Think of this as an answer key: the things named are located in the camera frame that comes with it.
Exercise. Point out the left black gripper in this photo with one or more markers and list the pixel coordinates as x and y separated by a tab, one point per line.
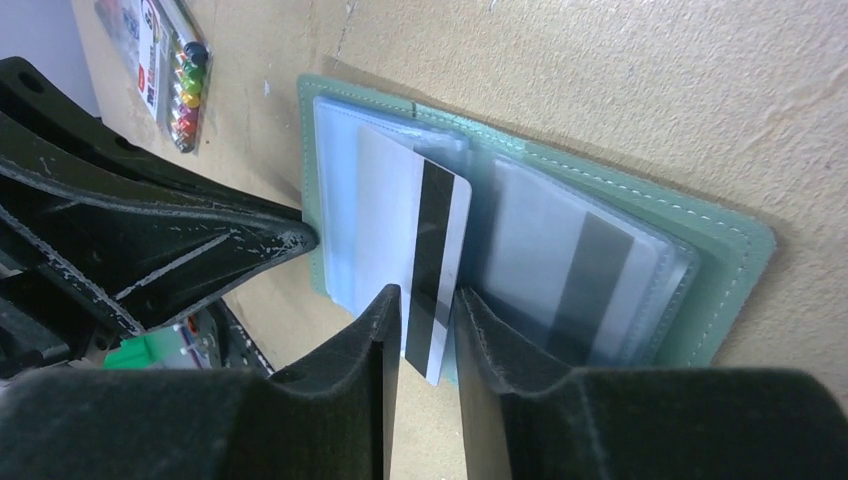
135	254

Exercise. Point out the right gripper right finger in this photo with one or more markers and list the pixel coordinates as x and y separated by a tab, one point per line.
527	415

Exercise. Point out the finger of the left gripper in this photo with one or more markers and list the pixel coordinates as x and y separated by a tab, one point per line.
33	101

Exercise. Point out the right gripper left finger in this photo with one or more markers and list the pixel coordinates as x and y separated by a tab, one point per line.
328	415

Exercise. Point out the silver credit card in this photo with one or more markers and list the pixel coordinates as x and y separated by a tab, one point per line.
570	273

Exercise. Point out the green card holder wallet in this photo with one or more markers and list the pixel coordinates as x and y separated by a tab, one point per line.
721	253

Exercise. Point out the white magnetic stripe card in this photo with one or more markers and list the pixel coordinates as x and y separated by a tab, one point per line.
411	215

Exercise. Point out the colourful marker pack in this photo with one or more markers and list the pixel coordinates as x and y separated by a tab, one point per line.
166	54

